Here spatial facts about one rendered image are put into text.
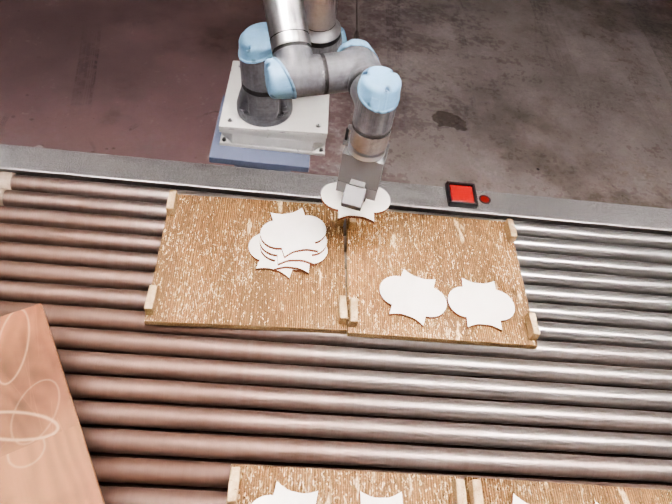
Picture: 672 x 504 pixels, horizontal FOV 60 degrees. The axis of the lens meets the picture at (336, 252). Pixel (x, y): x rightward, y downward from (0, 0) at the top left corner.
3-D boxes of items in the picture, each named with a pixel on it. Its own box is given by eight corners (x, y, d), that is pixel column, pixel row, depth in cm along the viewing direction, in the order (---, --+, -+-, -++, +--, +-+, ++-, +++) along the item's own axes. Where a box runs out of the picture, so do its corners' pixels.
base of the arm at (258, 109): (238, 89, 163) (236, 59, 155) (292, 91, 164) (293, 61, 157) (235, 126, 154) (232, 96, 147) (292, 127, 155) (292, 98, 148)
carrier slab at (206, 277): (171, 197, 139) (170, 193, 138) (341, 209, 143) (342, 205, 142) (144, 324, 117) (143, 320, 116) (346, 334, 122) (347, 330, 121)
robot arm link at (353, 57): (318, 38, 110) (332, 73, 104) (374, 33, 112) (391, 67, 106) (316, 73, 117) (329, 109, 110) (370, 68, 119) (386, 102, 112)
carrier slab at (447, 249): (346, 211, 143) (346, 207, 142) (507, 225, 147) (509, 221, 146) (346, 336, 122) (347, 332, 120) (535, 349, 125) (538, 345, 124)
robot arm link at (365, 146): (386, 144, 108) (344, 132, 108) (382, 162, 111) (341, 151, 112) (394, 119, 112) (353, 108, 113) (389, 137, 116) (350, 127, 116)
